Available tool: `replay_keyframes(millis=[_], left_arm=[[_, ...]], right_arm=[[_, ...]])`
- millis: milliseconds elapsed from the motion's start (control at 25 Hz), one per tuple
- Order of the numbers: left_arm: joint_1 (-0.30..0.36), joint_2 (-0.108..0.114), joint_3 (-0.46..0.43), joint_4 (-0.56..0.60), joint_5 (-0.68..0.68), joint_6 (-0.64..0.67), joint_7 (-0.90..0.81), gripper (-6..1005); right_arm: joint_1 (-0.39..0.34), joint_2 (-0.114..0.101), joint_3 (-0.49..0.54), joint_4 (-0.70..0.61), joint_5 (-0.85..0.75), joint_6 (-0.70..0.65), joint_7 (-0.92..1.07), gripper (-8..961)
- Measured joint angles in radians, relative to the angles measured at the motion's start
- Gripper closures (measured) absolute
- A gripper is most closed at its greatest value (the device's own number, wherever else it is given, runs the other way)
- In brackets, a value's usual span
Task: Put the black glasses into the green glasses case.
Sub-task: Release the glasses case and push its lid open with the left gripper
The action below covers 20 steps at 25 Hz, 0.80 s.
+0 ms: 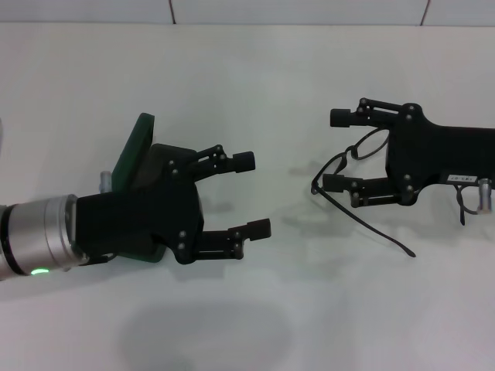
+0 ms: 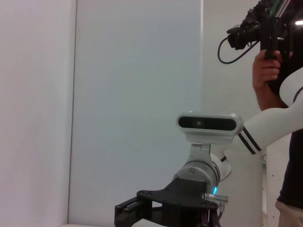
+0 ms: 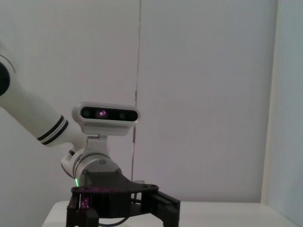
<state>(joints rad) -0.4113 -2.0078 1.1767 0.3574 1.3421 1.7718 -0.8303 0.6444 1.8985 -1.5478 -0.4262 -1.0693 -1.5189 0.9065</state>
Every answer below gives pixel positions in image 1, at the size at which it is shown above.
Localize black thin-framed glasses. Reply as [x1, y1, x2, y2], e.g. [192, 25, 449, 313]
[311, 128, 480, 259]

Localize green glasses case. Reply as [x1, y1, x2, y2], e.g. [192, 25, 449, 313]
[111, 112, 168, 264]

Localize silver plug with thin cable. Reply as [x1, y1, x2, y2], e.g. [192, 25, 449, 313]
[478, 178, 492, 215]

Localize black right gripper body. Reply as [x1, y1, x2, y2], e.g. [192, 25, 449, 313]
[386, 103, 495, 206]

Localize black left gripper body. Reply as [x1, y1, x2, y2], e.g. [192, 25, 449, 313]
[73, 142, 206, 266]

